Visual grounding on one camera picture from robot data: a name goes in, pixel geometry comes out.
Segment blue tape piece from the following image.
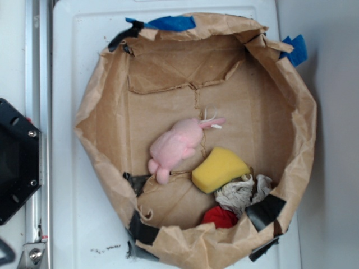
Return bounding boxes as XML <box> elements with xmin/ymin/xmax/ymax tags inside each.
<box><xmin>279</xmin><ymin>34</ymin><xmax>308</xmax><ymax>67</ymax></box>
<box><xmin>125</xmin><ymin>16</ymin><xmax>196</xmax><ymax>32</ymax></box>

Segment yellow sponge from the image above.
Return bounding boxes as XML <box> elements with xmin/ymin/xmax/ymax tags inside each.
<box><xmin>191</xmin><ymin>147</ymin><xmax>250</xmax><ymax>194</ymax></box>

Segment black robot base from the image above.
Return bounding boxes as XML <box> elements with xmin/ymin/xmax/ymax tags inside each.
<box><xmin>0</xmin><ymin>98</ymin><xmax>40</xmax><ymax>225</ymax></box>

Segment aluminium frame rail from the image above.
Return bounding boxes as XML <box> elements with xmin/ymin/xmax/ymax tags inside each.
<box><xmin>25</xmin><ymin>1</ymin><xmax>55</xmax><ymax>268</ymax></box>

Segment pink plush bunny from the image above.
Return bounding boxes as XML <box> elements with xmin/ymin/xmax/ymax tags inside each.
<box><xmin>148</xmin><ymin>116</ymin><xmax>226</xmax><ymax>184</ymax></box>

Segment crumpled white cloth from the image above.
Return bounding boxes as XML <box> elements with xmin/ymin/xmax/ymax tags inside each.
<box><xmin>214</xmin><ymin>174</ymin><xmax>272</xmax><ymax>219</ymax></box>

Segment blue tape piece top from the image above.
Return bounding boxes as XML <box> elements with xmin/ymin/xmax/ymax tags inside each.
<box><xmin>125</xmin><ymin>16</ymin><xmax>196</xmax><ymax>32</ymax></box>

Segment brown paper bag bin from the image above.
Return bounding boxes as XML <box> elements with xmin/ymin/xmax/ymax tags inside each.
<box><xmin>75</xmin><ymin>13</ymin><xmax>317</xmax><ymax>268</ymax></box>

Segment blue tape piece right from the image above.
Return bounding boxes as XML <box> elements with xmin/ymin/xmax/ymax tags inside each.
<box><xmin>279</xmin><ymin>34</ymin><xmax>308</xmax><ymax>67</ymax></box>

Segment white plastic tray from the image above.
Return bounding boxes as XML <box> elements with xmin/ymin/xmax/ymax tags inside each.
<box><xmin>51</xmin><ymin>0</ymin><xmax>303</xmax><ymax>269</ymax></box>

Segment metal corner bracket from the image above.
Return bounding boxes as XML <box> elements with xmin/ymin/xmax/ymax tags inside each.
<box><xmin>17</xmin><ymin>242</ymin><xmax>46</xmax><ymax>269</ymax></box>

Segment red cloth ball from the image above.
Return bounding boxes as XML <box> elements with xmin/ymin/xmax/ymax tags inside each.
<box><xmin>201</xmin><ymin>206</ymin><xmax>238</xmax><ymax>229</ymax></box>

